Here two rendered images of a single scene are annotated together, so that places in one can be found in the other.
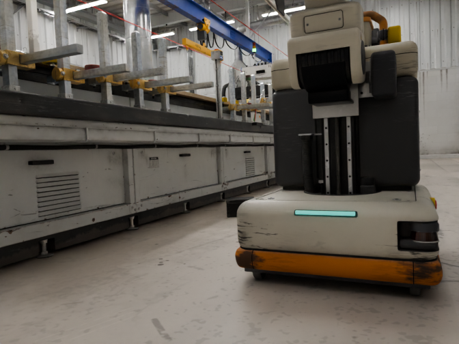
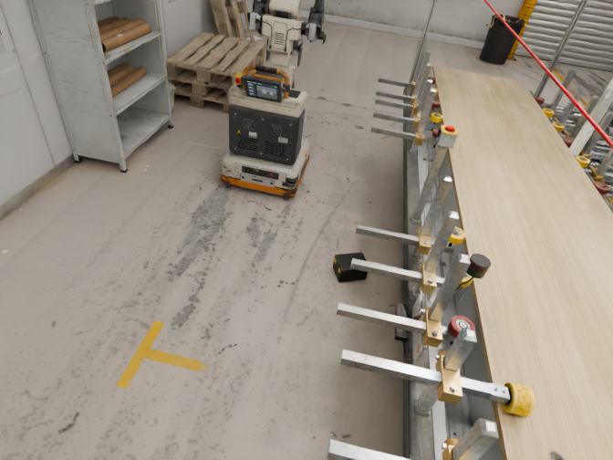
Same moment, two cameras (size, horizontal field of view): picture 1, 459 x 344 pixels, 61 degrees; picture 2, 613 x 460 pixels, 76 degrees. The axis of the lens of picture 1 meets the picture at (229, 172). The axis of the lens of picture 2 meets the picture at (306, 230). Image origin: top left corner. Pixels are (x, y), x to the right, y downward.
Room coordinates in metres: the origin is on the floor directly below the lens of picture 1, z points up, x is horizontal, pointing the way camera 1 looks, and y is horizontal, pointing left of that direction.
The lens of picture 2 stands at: (4.40, -1.01, 1.93)
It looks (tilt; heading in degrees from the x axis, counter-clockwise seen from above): 40 degrees down; 161
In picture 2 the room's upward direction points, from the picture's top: 9 degrees clockwise
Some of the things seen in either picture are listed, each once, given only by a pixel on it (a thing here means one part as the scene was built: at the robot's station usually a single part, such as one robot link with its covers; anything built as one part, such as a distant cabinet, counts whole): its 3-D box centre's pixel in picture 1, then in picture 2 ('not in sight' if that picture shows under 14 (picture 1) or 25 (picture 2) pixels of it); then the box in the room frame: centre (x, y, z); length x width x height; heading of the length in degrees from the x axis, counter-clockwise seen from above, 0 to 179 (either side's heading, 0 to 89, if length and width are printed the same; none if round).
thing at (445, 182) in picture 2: (232, 97); (429, 223); (3.25, -0.05, 0.90); 0.04 x 0.04 x 0.48; 65
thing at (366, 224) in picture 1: (342, 222); (268, 159); (1.48, -0.42, 0.16); 0.67 x 0.64 x 0.25; 155
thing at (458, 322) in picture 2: not in sight; (457, 334); (3.78, -0.20, 0.85); 0.08 x 0.08 x 0.11
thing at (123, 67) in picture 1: (87, 74); (403, 98); (1.66, 0.58, 0.80); 0.43 x 0.03 x 0.04; 65
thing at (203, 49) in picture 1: (204, 50); not in sight; (8.52, 0.42, 2.65); 1.71 x 0.09 x 0.32; 155
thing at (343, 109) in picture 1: (349, 76); not in sight; (1.30, -0.41, 0.68); 0.28 x 0.27 x 0.25; 65
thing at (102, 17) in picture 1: (104, 63); (419, 97); (1.89, 0.57, 0.90); 0.04 x 0.04 x 0.48; 65
